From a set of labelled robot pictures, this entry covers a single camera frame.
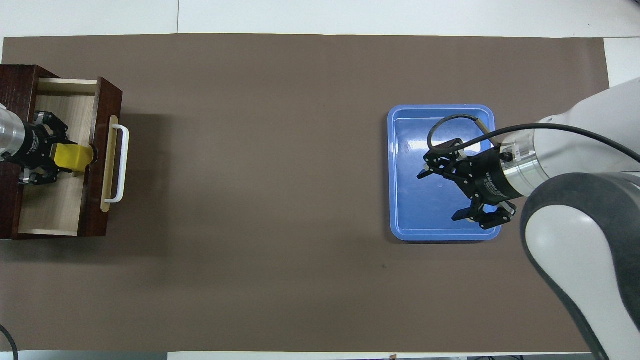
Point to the dark wooden drawer cabinet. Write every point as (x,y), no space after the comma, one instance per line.
(15,90)

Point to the blue plastic tray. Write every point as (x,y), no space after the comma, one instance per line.
(430,205)

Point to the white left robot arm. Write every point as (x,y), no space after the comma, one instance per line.
(10,135)

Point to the brown table mat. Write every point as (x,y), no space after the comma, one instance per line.
(250,175)

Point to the yellow cube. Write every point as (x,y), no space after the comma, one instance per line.
(72,156)

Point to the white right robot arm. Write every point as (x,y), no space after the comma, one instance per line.
(575,240)

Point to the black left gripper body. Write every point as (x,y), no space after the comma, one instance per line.
(35,147)

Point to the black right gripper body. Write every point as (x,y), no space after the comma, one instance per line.
(487,175)

